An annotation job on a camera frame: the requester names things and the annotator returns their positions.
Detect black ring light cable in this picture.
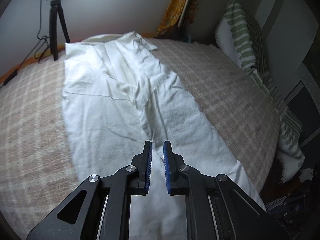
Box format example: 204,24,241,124
0,0,54,87

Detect green striped white pillow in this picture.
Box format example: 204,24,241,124
214,0,269,77

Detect yellow patterned cloth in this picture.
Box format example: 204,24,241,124
154,0,201,38

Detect green striped white throw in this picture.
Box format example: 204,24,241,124
250,67,306,183

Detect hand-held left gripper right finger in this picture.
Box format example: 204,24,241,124
163,141,290,240

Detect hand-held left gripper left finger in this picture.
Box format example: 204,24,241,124
26,141,153,240

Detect beige checked blanket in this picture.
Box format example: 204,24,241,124
0,36,280,240

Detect white shirt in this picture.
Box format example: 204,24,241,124
61,31,267,240

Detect striped purple cloth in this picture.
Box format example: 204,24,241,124
265,196,288,212

